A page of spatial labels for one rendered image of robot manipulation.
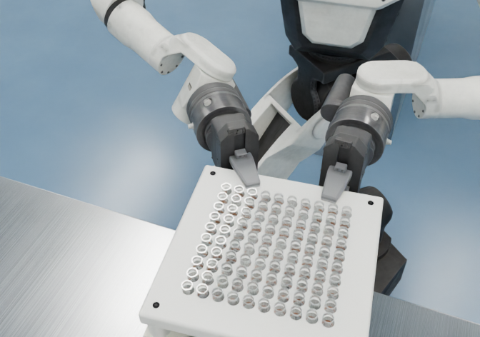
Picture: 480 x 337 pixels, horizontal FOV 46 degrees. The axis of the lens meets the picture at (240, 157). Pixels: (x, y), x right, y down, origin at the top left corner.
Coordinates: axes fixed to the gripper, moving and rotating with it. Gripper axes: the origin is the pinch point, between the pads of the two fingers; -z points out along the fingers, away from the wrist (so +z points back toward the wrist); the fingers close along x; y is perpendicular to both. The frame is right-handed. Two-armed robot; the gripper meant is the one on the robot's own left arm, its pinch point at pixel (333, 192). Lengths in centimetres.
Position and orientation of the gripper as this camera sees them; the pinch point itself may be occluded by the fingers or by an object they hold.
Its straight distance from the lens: 76.9
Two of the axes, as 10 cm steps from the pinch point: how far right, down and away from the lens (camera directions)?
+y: -9.2, -2.6, 2.9
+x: -0.1, 7.5, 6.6
